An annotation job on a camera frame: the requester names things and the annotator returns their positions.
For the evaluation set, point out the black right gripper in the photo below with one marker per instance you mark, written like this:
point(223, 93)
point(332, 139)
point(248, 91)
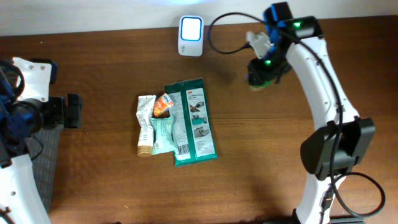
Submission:
point(259, 79)

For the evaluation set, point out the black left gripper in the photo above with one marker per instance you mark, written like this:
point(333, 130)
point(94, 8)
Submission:
point(65, 116)

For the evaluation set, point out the green lid jar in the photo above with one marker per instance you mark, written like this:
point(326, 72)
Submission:
point(255, 85)

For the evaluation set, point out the green 3M gloves package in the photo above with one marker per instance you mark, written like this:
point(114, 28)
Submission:
point(191, 130)

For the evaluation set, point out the orange snack packet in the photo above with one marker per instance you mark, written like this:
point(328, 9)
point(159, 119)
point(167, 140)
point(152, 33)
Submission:
point(162, 104)

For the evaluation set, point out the white cream tube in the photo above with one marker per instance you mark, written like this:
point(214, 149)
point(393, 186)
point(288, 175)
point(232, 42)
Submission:
point(144, 113)

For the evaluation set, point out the light green wipes packet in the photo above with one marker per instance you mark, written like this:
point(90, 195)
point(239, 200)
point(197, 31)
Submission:
point(163, 135)

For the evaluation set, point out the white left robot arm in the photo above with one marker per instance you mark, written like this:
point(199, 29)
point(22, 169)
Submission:
point(26, 109)

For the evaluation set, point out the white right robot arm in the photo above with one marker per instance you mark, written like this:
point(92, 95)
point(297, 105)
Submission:
point(341, 137)

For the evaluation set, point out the white barcode scanner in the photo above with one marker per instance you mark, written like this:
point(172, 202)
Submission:
point(190, 36)

